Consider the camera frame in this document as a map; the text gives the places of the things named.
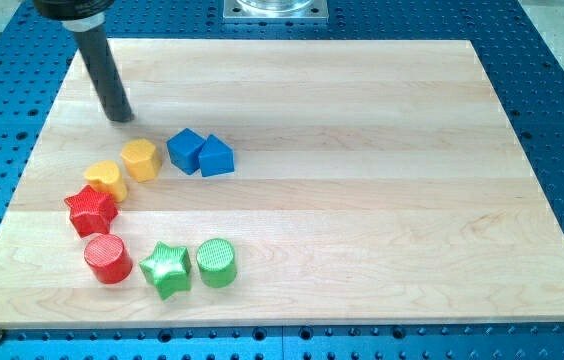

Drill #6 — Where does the black robot arm flange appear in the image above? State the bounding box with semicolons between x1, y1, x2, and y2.
32;0;115;21

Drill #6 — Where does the blue triangular block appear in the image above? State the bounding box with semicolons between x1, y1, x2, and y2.
198;135;234;177

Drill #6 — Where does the light wooden board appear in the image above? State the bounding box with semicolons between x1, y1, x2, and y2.
0;39;564;329

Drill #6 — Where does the green cylinder block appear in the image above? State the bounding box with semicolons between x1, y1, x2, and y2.
196;238;237;288

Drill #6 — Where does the blue cube block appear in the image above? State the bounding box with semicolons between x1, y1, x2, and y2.
166;128;206;175

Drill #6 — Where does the green star block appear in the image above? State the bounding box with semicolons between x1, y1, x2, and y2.
139;242;192;300

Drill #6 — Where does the yellow hexagon block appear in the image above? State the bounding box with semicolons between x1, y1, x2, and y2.
120;138;162;182

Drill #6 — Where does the yellow heart block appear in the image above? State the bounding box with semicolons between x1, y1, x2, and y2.
83;160;128;203

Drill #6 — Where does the red cylinder block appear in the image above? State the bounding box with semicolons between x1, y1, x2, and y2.
84;234;133;284

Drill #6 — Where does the red star block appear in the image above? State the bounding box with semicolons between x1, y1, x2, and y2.
64;185;118;238

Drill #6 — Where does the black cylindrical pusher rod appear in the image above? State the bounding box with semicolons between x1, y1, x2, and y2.
61;12;133;123

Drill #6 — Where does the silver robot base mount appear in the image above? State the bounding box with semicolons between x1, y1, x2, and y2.
222;0;329;22

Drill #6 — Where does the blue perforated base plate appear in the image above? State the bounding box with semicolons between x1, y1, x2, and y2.
0;0;564;359

